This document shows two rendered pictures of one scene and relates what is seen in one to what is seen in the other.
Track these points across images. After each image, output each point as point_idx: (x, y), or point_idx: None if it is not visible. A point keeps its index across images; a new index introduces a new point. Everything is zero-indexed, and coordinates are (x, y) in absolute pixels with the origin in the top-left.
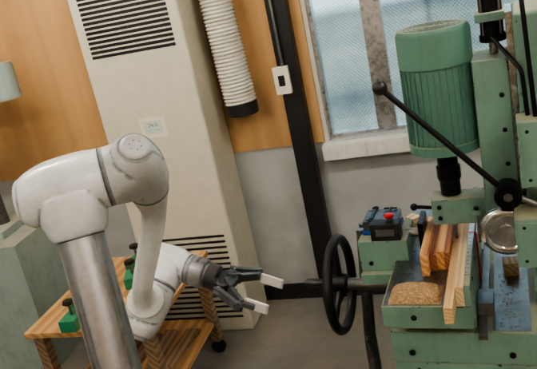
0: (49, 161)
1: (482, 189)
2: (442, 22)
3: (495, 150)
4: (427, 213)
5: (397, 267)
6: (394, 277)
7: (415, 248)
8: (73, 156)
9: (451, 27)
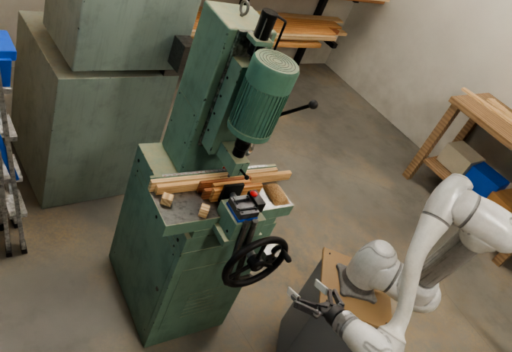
0: (508, 212)
1: (225, 142)
2: (267, 56)
3: None
4: (176, 212)
5: None
6: (267, 207)
7: None
8: (494, 202)
9: (284, 54)
